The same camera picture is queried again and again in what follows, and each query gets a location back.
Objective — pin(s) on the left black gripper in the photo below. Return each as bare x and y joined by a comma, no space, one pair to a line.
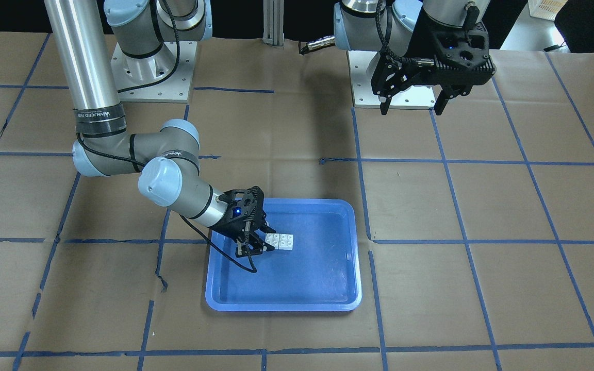
421,45

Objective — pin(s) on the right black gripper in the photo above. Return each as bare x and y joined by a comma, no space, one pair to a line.
229,225

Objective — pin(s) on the white building block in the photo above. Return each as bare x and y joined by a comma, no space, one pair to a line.
285,242
274,240

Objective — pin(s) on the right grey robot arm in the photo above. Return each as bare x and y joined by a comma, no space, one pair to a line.
152,35

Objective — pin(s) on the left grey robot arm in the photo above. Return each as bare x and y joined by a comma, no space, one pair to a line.
418,43

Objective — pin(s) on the blue plastic tray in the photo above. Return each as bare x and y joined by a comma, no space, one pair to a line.
320,273

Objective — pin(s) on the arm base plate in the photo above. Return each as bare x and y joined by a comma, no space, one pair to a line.
130,72
362,65

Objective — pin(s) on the aluminium frame post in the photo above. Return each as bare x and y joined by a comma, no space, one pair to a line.
273,23

